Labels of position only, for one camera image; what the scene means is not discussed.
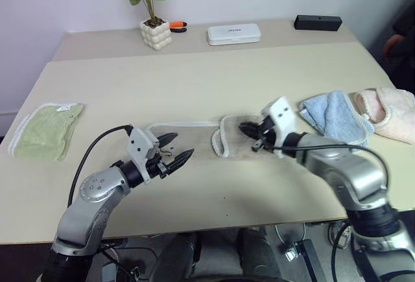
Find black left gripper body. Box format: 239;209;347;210
145;146;171;180

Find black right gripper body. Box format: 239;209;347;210
251;115;277;154

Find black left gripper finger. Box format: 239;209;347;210
158;132;180;148
165;148;195;176

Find beige towel with white trim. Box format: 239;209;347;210
144;112;272;160

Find blue towel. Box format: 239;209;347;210
298;89;376;148

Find green towel with white trim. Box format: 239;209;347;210
7;101;86;162

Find pink towel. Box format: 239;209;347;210
352;86;415;146

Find bystander bare hand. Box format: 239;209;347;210
383;34;405;58

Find white flat case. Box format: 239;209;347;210
207;23;262;47

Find dark rounded shape under table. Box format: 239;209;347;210
238;226;286;282
147;232;202;282

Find white bubble plant pot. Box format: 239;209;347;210
139;18;172;52

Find orange and black pliers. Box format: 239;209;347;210
169;21;189;34

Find black rectangular box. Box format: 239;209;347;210
294;14;344;32

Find white plug under table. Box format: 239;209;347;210
284;245;300;263

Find black table leg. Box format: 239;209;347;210
290;239;327;282

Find person in dark clothes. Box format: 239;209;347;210
382;0;415;95

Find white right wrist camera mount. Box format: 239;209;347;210
261;96;300;144

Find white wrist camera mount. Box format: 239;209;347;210
261;96;300;144
126;127;161;184

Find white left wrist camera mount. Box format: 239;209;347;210
126;127;161;184

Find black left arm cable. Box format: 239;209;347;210
67;125;134;209

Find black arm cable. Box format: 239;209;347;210
271;143;395;212
67;125;134;209

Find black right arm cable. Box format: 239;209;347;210
271;143;395;212

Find black cable under table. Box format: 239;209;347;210
326;220;353;265

